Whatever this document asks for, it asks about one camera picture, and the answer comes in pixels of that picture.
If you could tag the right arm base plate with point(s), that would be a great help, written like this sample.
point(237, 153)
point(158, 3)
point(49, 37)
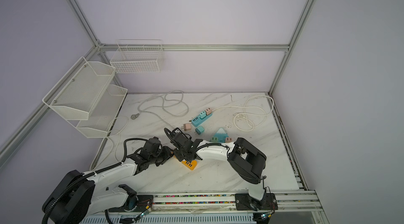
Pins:
point(245, 202)

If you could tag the white mesh shelf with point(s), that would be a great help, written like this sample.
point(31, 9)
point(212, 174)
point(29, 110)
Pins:
point(77, 94)
point(105, 112)

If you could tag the white wire basket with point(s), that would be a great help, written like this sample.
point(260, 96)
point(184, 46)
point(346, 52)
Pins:
point(138, 56)

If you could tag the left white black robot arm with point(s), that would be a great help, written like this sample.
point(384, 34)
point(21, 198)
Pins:
point(81, 194)

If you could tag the blue power strip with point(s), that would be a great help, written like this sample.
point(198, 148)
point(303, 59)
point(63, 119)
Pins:
point(197, 121)

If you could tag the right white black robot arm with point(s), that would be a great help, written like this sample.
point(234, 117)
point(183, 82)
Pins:
point(243, 157)

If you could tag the teal triangular power strip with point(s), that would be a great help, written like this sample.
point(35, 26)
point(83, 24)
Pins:
point(221, 134)

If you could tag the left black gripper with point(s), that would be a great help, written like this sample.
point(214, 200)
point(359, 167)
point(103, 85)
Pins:
point(166, 151)

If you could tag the black power strip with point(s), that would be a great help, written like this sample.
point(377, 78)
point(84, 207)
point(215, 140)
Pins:
point(176, 133)

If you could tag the aluminium mounting rail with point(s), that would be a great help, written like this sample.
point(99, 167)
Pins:
point(222, 202)

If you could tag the orange power strip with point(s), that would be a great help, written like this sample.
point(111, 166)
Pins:
point(190, 165)

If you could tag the green plug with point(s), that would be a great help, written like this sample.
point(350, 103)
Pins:
point(214, 140)

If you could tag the teal plug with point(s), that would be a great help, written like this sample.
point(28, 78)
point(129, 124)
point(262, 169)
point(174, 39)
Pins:
point(202, 115)
point(199, 130)

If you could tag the upper white mesh shelf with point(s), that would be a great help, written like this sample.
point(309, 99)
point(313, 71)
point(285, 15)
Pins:
point(77, 94)

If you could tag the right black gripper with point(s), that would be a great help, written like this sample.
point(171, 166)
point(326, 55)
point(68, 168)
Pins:
point(181, 158)

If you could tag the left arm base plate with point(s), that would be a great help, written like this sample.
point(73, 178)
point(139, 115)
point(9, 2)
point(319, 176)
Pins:
point(136, 203)

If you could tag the lower white mesh shelf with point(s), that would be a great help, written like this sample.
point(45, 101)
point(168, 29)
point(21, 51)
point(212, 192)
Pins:
point(105, 112)

